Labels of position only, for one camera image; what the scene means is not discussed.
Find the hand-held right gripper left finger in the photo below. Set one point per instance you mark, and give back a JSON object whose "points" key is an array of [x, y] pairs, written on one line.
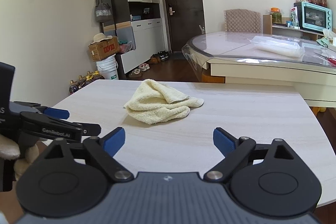
{"points": [[115, 141]]}

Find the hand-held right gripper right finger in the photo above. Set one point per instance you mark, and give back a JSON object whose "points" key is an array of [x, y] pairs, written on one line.
{"points": [[223, 141]]}

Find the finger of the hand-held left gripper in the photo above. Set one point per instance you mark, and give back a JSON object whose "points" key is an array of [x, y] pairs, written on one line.
{"points": [[65, 129], [57, 113]]}

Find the cream towel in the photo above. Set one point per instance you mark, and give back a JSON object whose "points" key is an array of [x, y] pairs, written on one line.
{"points": [[152, 106]]}

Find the person's left hand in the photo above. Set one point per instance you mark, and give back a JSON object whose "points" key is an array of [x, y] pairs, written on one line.
{"points": [[8, 149]]}

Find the orange wooden base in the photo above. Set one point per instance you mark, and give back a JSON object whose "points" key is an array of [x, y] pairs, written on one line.
{"points": [[212, 79]]}

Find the white plastic bucket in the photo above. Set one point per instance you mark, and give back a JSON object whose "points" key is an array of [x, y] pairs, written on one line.
{"points": [[107, 69]]}

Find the cardboard box red print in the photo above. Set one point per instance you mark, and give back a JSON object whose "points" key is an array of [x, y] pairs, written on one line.
{"points": [[105, 50]]}

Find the row of shoes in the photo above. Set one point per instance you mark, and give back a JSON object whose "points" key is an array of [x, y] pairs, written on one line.
{"points": [[143, 66]]}

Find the cream dining table glass top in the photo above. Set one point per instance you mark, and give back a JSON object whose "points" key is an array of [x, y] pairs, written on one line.
{"points": [[262, 71]]}

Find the straw hat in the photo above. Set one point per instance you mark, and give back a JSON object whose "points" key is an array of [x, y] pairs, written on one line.
{"points": [[101, 37]]}

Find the pile of colourful clothes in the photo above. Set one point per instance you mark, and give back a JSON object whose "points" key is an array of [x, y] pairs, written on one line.
{"points": [[125, 47]]}

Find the dark door mat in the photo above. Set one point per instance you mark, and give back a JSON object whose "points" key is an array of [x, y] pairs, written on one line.
{"points": [[179, 56]]}

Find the clear plastic bag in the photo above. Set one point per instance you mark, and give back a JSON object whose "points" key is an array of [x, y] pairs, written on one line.
{"points": [[278, 47]]}

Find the grey tote bag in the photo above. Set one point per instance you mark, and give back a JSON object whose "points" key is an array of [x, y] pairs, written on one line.
{"points": [[103, 12]]}

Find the quilted beige chair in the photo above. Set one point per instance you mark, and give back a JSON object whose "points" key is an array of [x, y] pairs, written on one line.
{"points": [[242, 20]]}

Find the wooden side shelf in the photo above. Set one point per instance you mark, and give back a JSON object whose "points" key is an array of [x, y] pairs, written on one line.
{"points": [[267, 26]]}

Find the glass jar orange lid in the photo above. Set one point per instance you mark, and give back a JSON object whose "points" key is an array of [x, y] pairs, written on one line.
{"points": [[276, 18]]}

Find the red scissors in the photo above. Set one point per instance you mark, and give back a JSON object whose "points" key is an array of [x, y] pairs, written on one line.
{"points": [[331, 60]]}

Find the white green printed packet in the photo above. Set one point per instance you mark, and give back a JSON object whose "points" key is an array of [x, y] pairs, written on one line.
{"points": [[294, 18]]}

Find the dark brown door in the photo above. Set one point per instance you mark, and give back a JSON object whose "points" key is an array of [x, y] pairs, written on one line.
{"points": [[183, 3]]}

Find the teal toaster oven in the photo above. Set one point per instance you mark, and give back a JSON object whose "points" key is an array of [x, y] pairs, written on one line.
{"points": [[315, 16]]}

